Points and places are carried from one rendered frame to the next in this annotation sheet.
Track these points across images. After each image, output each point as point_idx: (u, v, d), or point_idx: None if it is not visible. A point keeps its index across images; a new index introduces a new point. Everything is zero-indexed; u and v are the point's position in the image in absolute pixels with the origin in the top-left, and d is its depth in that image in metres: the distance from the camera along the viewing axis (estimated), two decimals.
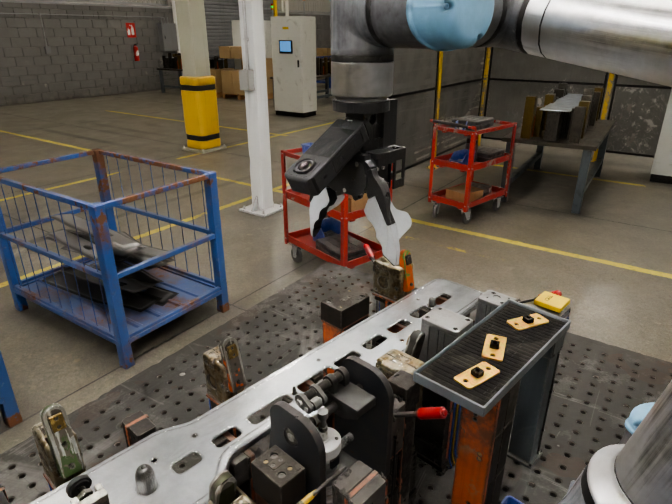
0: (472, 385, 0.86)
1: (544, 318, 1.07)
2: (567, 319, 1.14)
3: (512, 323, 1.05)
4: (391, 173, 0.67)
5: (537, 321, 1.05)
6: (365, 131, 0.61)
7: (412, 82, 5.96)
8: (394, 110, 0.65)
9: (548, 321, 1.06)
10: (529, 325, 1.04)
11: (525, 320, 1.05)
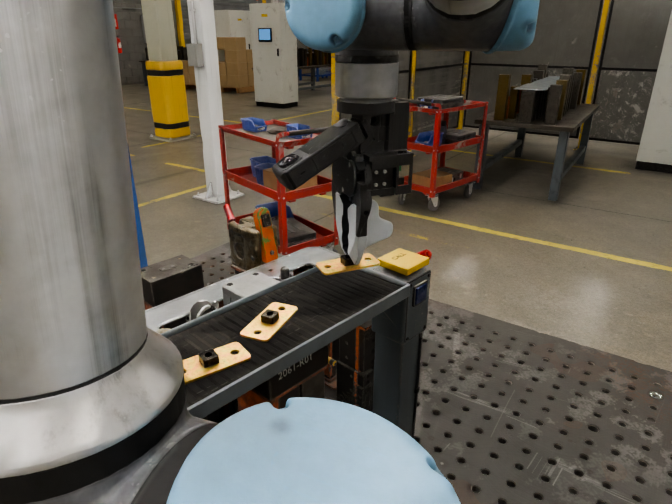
0: (186, 379, 0.52)
1: (375, 260, 0.70)
2: (423, 286, 0.79)
3: (322, 265, 0.69)
4: (397, 178, 0.65)
5: (362, 263, 0.69)
6: (359, 132, 0.60)
7: None
8: (404, 113, 0.62)
9: (380, 263, 0.70)
10: (346, 268, 0.68)
11: (342, 261, 0.69)
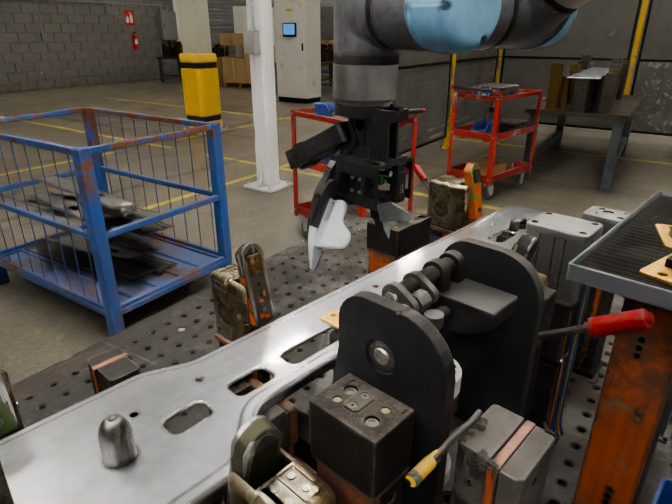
0: None
1: None
2: None
3: (333, 312, 0.76)
4: (370, 191, 0.60)
5: None
6: (338, 132, 0.61)
7: (427, 53, 5.60)
8: (384, 123, 0.56)
9: None
10: (337, 324, 0.73)
11: None
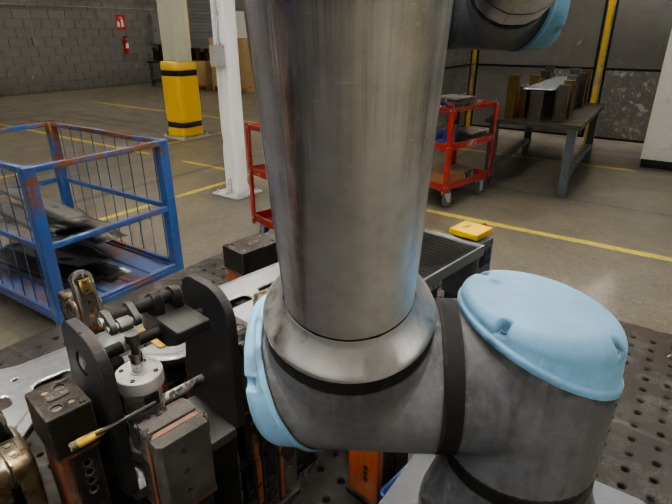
0: None
1: (165, 344, 0.89)
2: (488, 250, 0.96)
3: None
4: None
5: (157, 340, 0.90)
6: None
7: None
8: None
9: (160, 347, 0.88)
10: None
11: None
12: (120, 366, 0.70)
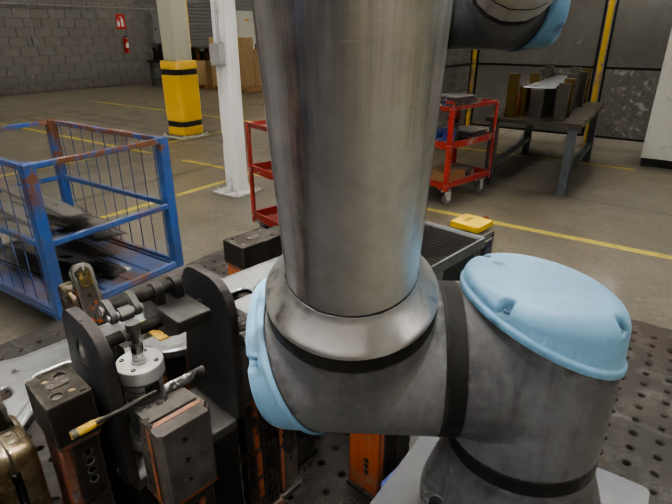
0: None
1: (165, 336, 0.88)
2: (489, 243, 0.96)
3: None
4: None
5: (157, 332, 0.90)
6: None
7: None
8: None
9: (160, 339, 0.88)
10: None
11: None
12: (120, 356, 0.70)
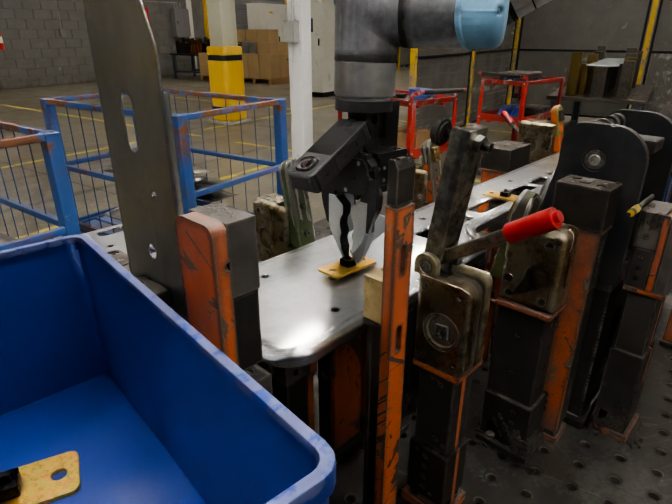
0: (341, 274, 0.67)
1: None
2: None
3: (490, 191, 1.04)
4: None
5: (511, 198, 0.99)
6: (367, 130, 0.61)
7: None
8: (396, 111, 0.65)
9: None
10: (497, 196, 1.01)
11: (501, 193, 1.01)
12: None
